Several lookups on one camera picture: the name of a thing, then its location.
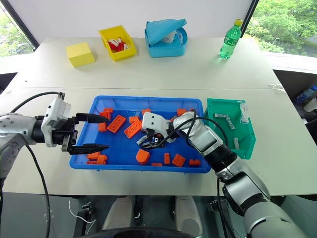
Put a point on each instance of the red and white items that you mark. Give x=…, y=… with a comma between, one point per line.
x=117, y=44

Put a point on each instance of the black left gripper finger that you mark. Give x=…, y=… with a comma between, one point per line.
x=95, y=118
x=91, y=148

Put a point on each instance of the yellow box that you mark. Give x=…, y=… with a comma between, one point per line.
x=80, y=55

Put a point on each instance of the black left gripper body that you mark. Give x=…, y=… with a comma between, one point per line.
x=67, y=131

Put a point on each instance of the green plastic bottle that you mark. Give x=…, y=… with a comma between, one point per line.
x=229, y=42

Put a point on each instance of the white items in blue container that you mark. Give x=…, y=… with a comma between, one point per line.
x=173, y=37

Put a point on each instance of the blue plastic bin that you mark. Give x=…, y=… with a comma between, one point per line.
x=123, y=151

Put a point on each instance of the grey battery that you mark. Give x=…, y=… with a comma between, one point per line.
x=140, y=141
x=236, y=143
x=229, y=123
x=222, y=115

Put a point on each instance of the large orange toy brick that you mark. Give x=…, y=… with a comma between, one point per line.
x=132, y=129
x=116, y=124

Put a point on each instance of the grey rounded robot foot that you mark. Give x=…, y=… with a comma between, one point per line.
x=188, y=215
x=119, y=213

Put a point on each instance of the yellow plastic bin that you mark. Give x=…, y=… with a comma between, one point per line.
x=123, y=53

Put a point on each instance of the light blue cloth cover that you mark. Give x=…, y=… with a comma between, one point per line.
x=161, y=31

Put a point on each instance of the clear water bottle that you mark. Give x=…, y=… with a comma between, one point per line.
x=305, y=95

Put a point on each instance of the black table bracket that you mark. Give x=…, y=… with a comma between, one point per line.
x=84, y=213
x=215, y=205

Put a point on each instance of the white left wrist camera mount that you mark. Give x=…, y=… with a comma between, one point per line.
x=55, y=109

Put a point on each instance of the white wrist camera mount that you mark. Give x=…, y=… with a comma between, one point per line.
x=154, y=122
x=55, y=109

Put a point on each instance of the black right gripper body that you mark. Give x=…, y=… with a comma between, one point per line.
x=158, y=138

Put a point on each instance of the light blue container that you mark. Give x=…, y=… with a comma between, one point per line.
x=166, y=49

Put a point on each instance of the black window frame post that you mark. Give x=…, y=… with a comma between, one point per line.
x=250, y=17
x=21, y=29

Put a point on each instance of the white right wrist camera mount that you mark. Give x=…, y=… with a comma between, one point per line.
x=154, y=122

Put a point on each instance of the green plastic bin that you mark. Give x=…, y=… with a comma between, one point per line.
x=224, y=134

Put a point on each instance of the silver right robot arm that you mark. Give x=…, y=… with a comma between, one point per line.
x=208, y=140

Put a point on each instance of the orange half-round toy block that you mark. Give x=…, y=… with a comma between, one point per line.
x=142, y=156

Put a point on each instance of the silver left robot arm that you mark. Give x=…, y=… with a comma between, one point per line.
x=15, y=126

